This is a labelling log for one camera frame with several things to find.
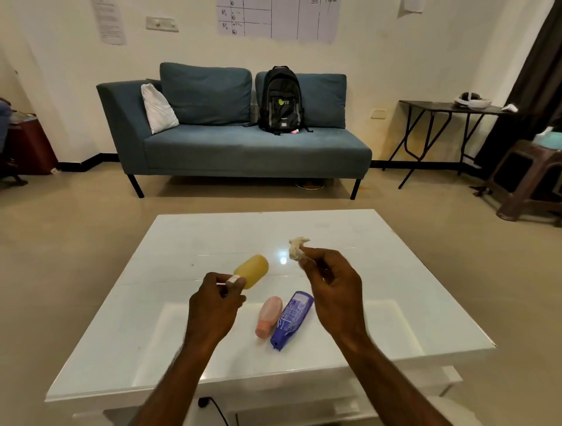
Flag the white switch plate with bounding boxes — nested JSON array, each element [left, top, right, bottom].
[[145, 16, 180, 33]]

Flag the blue sofa cushion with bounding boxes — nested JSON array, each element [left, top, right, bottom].
[[255, 71, 348, 130], [159, 62, 253, 127]]

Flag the person's left forearm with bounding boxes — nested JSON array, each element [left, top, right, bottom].
[[131, 339, 230, 426]]

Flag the teal tissue box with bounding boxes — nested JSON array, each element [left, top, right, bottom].
[[532, 126, 562, 150]]

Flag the white tissue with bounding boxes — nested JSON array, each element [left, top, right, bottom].
[[288, 236, 318, 265]]

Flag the printed wall paper sheet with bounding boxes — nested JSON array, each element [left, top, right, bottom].
[[91, 0, 127, 46]]

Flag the dark curtain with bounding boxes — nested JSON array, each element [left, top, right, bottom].
[[474, 0, 562, 181]]

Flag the person's left hand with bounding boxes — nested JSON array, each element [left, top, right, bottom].
[[186, 272, 248, 346]]

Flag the black backpack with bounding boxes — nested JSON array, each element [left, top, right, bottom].
[[243, 65, 314, 136]]

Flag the white wall chart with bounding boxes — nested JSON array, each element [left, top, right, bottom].
[[216, 0, 341, 44]]

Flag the brown plastic stool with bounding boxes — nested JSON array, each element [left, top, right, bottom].
[[472, 139, 562, 228]]

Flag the red-brown cabinet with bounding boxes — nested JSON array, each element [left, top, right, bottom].
[[6, 111, 59, 176]]

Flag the black cable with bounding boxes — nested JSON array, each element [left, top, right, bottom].
[[197, 396, 231, 426]]

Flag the white headset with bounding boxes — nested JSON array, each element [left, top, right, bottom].
[[454, 92, 493, 110]]

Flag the yellow plastic bottle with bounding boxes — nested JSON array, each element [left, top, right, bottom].
[[233, 254, 270, 291]]

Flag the blue fabric sofa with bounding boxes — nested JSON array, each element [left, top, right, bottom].
[[96, 62, 373, 201]]

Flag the black folding table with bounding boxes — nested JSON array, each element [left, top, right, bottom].
[[382, 100, 520, 190]]

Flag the person's right hand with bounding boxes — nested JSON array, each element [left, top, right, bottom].
[[298, 247, 368, 339]]

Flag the blue plastic bottle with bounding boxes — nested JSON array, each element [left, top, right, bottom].
[[270, 291, 315, 351]]

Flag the pink plastic bottle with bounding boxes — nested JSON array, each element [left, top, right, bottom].
[[255, 296, 284, 339]]

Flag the white pillow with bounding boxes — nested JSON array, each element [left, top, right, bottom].
[[140, 83, 180, 135]]

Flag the small white wall paper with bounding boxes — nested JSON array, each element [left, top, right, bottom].
[[397, 0, 427, 18]]

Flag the person's right forearm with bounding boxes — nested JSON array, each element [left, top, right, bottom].
[[331, 331, 454, 426]]

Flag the white coffee table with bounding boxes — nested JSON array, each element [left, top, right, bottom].
[[44, 209, 498, 426]]

